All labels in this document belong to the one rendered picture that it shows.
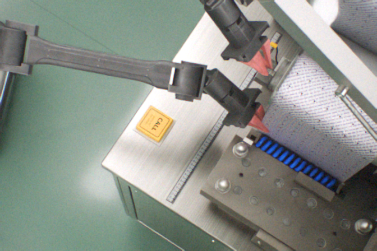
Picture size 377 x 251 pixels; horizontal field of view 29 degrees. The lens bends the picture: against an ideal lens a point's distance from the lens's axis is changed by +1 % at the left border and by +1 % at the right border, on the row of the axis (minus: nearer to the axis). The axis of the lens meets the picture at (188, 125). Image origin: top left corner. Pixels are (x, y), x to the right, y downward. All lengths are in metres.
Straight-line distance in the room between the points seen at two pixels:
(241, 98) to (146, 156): 0.34
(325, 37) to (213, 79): 0.75
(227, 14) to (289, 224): 0.54
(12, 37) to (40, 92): 1.29
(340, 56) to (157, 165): 1.02
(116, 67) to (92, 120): 1.25
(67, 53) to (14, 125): 1.29
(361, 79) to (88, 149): 1.97
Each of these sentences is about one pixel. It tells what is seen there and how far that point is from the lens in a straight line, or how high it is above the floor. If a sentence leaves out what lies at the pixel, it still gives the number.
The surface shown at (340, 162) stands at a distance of 1.62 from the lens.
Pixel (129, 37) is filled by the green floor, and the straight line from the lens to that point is 2.90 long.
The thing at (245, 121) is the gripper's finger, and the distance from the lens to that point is 1.62.
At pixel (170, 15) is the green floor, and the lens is 2.93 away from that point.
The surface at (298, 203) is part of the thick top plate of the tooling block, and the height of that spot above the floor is 1.03.
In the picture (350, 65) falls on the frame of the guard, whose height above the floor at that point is 1.88.
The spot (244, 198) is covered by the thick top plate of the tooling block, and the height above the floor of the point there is 1.03.
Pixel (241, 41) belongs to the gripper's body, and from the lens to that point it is 1.45.
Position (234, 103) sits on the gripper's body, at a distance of 1.61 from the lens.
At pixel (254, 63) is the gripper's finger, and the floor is 1.32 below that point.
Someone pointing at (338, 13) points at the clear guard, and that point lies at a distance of 0.89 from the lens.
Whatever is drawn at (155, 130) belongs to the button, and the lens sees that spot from 1.82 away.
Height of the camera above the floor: 2.69
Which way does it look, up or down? 75 degrees down
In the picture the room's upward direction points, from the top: 8 degrees clockwise
